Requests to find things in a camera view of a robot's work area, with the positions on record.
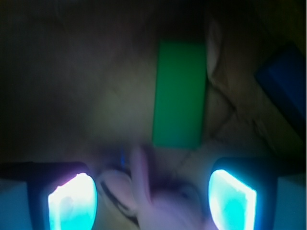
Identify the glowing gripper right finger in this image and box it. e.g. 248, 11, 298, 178
208, 157, 277, 230

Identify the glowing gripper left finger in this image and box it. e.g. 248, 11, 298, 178
0, 162, 97, 230

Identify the green rectangular block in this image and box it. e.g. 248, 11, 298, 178
152, 41, 207, 149

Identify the blue rectangular block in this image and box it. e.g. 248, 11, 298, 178
255, 43, 307, 141

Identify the pink plush bunny toy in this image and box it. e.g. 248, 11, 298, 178
96, 147, 217, 230

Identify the brown paper bag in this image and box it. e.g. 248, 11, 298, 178
0, 0, 307, 183

